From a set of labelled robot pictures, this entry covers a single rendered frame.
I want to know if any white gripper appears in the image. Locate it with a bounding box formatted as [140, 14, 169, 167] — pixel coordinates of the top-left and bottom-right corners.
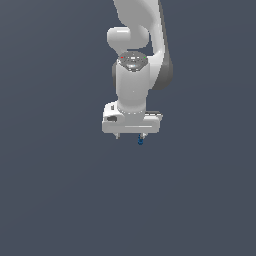
[101, 102, 164, 140]

